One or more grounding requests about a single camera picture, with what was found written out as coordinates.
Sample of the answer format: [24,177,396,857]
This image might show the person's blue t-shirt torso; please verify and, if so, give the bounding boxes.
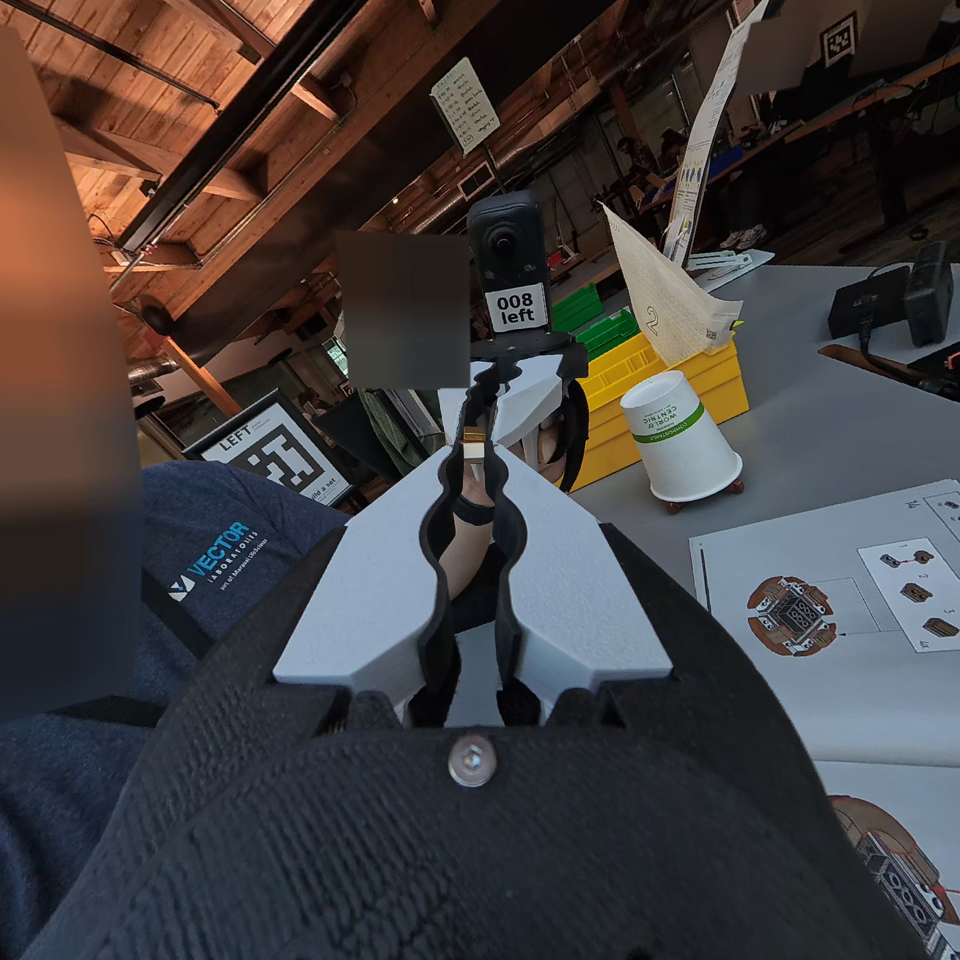
[0,459,354,960]

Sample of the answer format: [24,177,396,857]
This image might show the person's left hand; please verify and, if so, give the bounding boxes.
[459,418,569,504]

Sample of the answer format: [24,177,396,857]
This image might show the black external drive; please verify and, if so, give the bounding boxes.
[826,267,912,341]

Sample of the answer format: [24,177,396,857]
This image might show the white printed sheet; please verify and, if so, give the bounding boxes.
[662,0,774,265]

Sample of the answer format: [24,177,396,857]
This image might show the white paper notice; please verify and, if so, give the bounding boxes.
[429,56,502,159]

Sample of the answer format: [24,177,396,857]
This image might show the numbered paper bag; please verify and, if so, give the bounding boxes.
[598,201,746,369]

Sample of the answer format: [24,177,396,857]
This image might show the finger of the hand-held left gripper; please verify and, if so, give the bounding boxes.
[486,354,567,449]
[457,362,498,444]

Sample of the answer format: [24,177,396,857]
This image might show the black white marker sign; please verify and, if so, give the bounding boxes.
[182,388,355,513]

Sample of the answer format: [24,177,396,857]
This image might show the person's left forearm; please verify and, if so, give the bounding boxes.
[441,521,498,603]

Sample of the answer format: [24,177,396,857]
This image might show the lego instruction booklet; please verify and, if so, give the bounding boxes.
[687,478,960,960]

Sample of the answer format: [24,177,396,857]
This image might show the black lanyard with reel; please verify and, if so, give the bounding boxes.
[41,573,222,730]

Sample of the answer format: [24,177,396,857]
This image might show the black quilted wrist rest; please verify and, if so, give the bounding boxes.
[448,543,520,633]

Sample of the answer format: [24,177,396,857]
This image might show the yellow plastic bin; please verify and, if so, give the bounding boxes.
[558,328,750,494]

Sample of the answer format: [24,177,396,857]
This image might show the small marker tag sign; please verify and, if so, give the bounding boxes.
[819,10,859,66]

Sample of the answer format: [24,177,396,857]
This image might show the white paper cup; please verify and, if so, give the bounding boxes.
[618,369,744,504]

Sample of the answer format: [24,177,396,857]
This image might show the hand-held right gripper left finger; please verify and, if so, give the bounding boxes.
[271,441,462,706]

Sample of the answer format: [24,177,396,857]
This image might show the green plastic bin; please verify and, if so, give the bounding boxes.
[576,307,644,363]
[549,282,603,333]

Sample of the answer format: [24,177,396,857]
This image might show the brown wooden strip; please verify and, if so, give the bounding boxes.
[816,342,960,385]

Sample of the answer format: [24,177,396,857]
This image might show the white plastic part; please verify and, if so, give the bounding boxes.
[686,249,775,277]

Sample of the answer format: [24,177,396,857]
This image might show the black oblong device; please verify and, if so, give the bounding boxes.
[903,240,956,348]

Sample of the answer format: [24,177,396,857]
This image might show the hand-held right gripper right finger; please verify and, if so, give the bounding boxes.
[483,439,674,699]

